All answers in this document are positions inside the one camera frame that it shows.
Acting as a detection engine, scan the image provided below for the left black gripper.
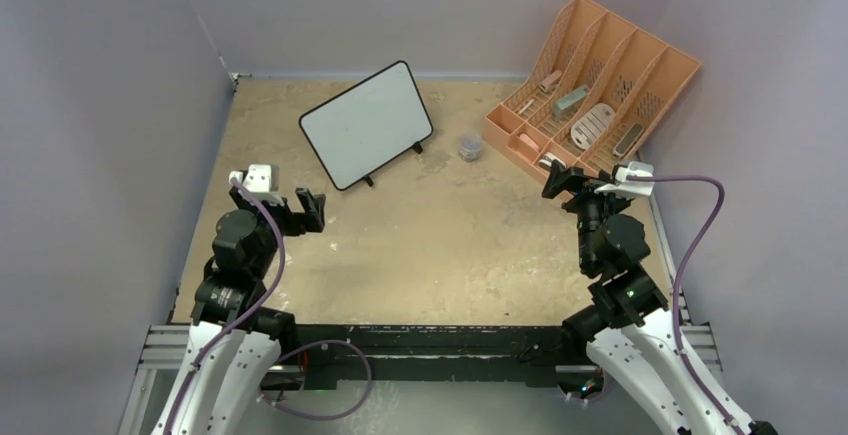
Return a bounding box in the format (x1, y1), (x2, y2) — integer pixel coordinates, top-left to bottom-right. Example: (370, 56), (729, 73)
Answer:
(231, 185), (323, 277)

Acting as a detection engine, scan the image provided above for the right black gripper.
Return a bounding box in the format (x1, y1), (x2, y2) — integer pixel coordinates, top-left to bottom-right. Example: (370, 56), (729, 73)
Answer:
(540, 160), (627, 270)

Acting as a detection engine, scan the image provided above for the black-framed whiteboard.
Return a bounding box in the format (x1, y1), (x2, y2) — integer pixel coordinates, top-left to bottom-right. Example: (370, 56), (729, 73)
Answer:
(298, 60), (435, 191)

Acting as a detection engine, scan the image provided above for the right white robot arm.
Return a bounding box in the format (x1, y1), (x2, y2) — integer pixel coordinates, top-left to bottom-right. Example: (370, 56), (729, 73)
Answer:
(542, 158), (776, 434)

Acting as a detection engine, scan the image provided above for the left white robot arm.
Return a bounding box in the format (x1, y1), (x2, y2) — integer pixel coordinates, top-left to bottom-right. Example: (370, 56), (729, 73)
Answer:
(152, 186), (326, 434)

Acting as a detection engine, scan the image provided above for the grey whiteboard eraser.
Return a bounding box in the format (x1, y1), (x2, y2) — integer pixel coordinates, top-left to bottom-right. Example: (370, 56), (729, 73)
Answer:
(612, 123), (644, 159)

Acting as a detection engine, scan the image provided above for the pink eraser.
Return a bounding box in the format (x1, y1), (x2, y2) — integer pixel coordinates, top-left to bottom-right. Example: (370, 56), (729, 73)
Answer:
(518, 133), (540, 153)

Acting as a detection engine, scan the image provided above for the teal staple box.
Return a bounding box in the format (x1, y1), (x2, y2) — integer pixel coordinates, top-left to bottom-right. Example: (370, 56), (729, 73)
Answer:
(552, 85), (590, 122)

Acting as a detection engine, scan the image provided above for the small white pin item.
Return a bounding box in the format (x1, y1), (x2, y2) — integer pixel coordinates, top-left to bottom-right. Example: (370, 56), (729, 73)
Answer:
(517, 99), (535, 116)

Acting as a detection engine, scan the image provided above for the peach plastic desk organizer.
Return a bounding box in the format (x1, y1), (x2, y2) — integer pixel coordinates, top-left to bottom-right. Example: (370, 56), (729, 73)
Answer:
(482, 0), (701, 182)

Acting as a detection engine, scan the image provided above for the pink stapler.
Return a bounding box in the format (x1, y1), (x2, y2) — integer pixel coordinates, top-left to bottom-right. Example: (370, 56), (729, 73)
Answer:
(539, 70), (562, 93)

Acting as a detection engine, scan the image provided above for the clear jar of clips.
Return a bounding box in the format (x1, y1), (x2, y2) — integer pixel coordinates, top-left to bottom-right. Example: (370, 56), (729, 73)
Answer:
(458, 133), (484, 163)

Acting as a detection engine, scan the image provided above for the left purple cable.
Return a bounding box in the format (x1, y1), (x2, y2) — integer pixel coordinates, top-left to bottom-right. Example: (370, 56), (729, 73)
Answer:
(162, 180), (374, 435)

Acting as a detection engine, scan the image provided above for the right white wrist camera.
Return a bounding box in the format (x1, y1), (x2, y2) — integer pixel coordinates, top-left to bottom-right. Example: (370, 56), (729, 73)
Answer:
(594, 161), (655, 199)

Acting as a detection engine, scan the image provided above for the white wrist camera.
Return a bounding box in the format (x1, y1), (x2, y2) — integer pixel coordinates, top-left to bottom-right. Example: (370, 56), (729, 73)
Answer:
(228, 164), (279, 193)
(594, 161), (655, 199)

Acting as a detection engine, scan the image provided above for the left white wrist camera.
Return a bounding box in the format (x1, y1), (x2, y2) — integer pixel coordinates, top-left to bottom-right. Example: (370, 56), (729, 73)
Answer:
(228, 164), (279, 193)

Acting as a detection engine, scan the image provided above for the black aluminium base frame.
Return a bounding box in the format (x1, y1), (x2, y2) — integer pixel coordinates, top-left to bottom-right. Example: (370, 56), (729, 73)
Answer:
(273, 324), (595, 390)

